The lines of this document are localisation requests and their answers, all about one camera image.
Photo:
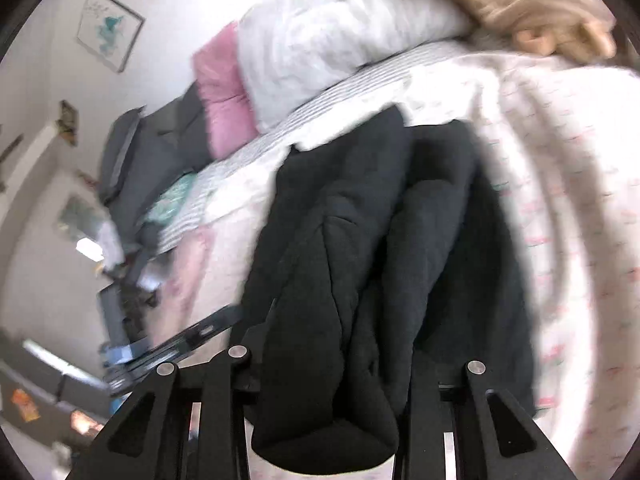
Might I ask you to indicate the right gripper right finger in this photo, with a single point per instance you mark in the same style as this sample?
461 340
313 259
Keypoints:
461 424

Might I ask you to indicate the black jacket garment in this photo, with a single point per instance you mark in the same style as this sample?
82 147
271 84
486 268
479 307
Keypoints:
383 244

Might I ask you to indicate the pink pillow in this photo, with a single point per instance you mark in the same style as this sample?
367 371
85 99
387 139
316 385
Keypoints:
229 118

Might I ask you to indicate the beige plush doll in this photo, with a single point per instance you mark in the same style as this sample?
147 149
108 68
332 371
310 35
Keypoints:
581 30

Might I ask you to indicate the framed teal wall picture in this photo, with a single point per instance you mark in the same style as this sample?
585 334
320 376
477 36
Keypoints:
109 30

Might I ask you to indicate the cherry print bed sheet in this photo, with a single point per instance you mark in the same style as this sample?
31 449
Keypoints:
562 147

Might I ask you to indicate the dark grey headboard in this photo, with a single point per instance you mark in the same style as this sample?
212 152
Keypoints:
144 155

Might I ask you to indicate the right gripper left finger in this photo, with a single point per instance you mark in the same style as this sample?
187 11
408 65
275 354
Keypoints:
178 420

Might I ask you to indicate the white fluffy pillow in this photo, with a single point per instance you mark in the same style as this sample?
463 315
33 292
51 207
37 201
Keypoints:
289 51

